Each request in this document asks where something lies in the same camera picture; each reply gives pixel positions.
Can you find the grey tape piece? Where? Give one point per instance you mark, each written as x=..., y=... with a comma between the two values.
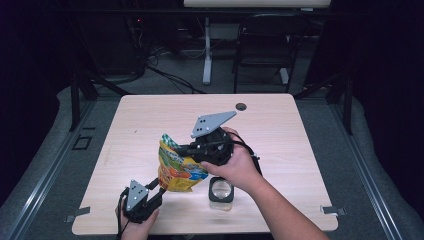
x=78, y=213
x=333, y=210

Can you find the aluminium floor rail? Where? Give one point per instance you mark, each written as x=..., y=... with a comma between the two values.
x=46, y=173
x=365, y=173

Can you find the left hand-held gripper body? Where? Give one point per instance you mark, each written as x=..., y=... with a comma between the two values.
x=136, y=196

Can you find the black metal stand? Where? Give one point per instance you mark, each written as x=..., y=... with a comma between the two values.
x=75, y=100
x=347, y=106

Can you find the black folding chair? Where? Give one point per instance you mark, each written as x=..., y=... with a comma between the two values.
x=263, y=46

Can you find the yellow spouted pouch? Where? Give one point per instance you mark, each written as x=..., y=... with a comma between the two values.
x=176, y=173

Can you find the clear square container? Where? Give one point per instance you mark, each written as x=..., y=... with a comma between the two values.
x=221, y=206

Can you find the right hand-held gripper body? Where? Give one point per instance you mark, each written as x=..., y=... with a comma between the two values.
x=213, y=148

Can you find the person's right hand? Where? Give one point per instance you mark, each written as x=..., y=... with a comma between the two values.
x=240, y=170

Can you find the white desk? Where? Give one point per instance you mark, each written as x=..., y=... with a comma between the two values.
x=207, y=50

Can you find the person's left hand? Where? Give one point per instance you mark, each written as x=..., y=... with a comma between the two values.
x=136, y=230

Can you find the dark equipment case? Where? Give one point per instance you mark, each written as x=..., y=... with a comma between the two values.
x=113, y=46

